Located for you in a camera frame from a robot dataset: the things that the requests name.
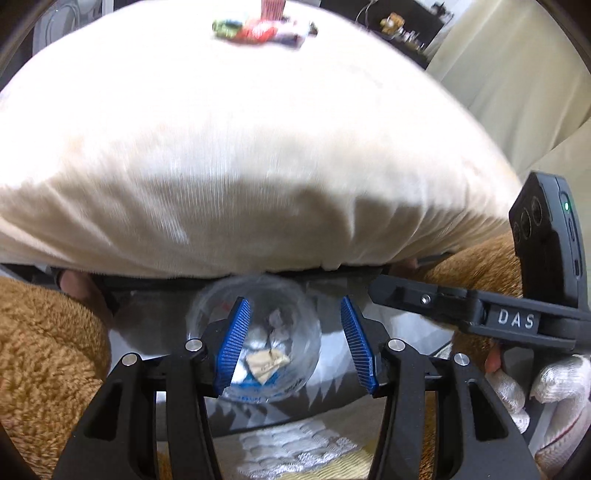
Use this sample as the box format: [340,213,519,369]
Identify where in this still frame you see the dark bedside table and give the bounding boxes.
[397,21,439,58]

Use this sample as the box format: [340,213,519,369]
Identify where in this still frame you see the beige curtain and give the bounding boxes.
[425,0,591,185]

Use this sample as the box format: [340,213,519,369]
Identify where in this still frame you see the brown paper bag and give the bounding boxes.
[245,349,291,385]

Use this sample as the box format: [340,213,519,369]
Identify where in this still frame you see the white patterned cloth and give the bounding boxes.
[238,422,358,478]

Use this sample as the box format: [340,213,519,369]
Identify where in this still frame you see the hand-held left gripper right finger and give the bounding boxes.
[339,295,541,480]

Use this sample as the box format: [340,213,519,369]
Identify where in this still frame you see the dark bed frame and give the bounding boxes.
[28,253,455,319]

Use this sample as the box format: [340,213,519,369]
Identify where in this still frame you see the black headboard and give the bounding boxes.
[318,0,458,33]

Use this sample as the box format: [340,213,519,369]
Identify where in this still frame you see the brown fluffy pants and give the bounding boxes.
[0,233,527,480]

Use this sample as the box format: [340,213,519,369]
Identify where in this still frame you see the white tissue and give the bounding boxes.
[267,310,296,342]

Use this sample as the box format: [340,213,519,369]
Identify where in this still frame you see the person's right hand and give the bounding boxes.
[485,346,591,476]

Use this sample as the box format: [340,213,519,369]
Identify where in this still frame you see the red snack wrapper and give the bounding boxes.
[238,21,278,42]

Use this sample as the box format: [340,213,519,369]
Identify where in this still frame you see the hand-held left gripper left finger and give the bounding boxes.
[53,296,254,480]

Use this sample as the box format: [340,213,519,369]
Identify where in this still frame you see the white cloth-covered table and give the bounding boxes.
[0,0,527,280]

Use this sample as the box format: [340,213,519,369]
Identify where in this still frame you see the clear plastic cup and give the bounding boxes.
[186,275,322,404]

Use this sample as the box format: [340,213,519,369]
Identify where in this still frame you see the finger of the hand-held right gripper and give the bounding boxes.
[367,274,481,333]

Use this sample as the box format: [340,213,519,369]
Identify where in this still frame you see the brown teddy bear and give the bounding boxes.
[379,13,407,35]

